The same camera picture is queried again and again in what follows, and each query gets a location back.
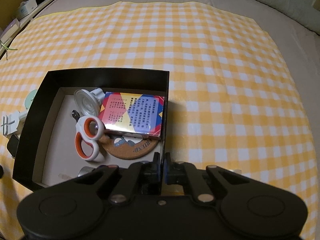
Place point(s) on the green plant stem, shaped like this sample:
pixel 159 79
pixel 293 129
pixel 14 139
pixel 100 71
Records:
pixel 6 49

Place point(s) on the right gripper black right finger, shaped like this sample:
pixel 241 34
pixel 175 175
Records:
pixel 189 177

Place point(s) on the clear suction cup white knob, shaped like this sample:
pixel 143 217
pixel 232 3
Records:
pixel 89 102

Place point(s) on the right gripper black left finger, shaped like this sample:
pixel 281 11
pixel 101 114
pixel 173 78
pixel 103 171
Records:
pixel 142 177

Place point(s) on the colourful card box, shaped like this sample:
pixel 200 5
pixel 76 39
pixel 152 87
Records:
pixel 132 114

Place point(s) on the white tissue box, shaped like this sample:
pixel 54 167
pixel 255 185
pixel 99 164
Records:
pixel 25 9

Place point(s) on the mint green tape measure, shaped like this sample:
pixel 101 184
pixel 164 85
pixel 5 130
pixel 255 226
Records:
pixel 29 99

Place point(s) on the white orange scissors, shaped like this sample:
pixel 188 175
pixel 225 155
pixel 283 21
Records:
pixel 89 129

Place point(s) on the round cork coaster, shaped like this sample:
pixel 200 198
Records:
pixel 128 148

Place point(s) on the yellow white checkered cloth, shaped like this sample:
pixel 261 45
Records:
pixel 234 100

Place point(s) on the small black device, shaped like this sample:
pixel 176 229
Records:
pixel 12 145

